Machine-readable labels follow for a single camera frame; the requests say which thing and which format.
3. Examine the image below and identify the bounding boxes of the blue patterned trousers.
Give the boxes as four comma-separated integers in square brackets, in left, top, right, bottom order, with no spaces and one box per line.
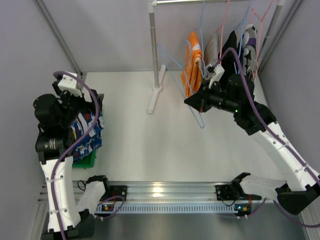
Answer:
[71,112,105,164]

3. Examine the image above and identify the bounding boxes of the orange white trousers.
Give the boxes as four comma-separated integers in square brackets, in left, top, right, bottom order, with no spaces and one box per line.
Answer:
[180,31,203,98]

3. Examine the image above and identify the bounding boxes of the light blue wire hanger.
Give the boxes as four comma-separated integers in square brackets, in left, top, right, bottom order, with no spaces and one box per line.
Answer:
[156,43,205,129]

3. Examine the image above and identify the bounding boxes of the pink wire hanger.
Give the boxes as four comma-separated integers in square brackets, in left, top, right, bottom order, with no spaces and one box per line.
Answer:
[217,0,230,59]
[250,0,274,80]

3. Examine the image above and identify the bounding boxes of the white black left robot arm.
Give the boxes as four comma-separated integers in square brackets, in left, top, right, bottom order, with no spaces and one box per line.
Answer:
[33,80,110,240]

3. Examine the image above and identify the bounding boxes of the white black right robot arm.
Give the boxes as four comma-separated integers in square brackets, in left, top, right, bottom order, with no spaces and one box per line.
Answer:
[184,74,320,215]

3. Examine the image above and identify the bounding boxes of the black trousers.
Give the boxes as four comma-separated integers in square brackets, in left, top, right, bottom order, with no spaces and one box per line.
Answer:
[219,30,254,86]

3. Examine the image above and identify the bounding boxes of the beige grey trousers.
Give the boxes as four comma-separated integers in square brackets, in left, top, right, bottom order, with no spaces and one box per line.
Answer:
[204,32,219,75]

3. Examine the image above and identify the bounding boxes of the purple camouflage trousers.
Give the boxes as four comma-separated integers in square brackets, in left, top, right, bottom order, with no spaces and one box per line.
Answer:
[240,23,258,79]

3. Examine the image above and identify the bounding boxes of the green plastic bin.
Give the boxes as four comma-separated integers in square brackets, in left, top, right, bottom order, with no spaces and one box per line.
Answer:
[72,93,105,169]

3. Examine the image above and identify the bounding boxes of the metal clothes rack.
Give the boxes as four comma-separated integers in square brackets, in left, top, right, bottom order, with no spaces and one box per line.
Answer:
[146,0,285,114]

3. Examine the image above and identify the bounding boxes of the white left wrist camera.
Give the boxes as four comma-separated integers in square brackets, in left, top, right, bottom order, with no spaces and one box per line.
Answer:
[58,72,83,97]

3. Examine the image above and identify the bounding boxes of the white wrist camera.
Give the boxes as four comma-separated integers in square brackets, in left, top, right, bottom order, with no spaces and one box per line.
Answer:
[58,72,83,97]
[204,63,225,88]

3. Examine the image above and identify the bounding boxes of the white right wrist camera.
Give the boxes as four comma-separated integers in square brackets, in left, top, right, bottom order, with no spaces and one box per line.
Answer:
[204,63,225,88]

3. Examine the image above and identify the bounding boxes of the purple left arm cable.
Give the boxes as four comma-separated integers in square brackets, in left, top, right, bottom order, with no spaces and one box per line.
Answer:
[51,71,126,240]

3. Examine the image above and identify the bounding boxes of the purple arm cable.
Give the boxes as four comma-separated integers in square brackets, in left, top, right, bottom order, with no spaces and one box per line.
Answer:
[51,71,126,240]
[207,47,320,228]

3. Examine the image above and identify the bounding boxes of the aluminium mounting rail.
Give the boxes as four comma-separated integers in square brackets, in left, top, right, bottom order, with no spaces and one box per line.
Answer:
[100,182,248,203]

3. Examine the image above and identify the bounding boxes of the grey slotted cable duct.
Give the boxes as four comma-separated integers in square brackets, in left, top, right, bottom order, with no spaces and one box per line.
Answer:
[95,203,243,215]

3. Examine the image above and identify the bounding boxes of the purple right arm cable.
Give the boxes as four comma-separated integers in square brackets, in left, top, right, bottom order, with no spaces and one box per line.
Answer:
[207,47,320,228]

